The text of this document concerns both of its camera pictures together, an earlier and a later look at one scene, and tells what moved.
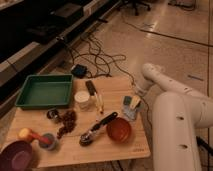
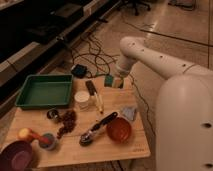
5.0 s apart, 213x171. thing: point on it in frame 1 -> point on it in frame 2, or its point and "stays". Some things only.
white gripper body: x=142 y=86 -> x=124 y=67
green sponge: x=127 y=100 -> x=108 y=80
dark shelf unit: x=32 y=30 stays
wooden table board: x=103 y=123 stays
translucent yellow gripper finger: x=134 y=102 -> x=119 y=82
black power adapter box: x=79 y=70 stays
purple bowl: x=16 y=156 stays
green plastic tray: x=46 y=90 stays
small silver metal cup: x=52 y=113 stays
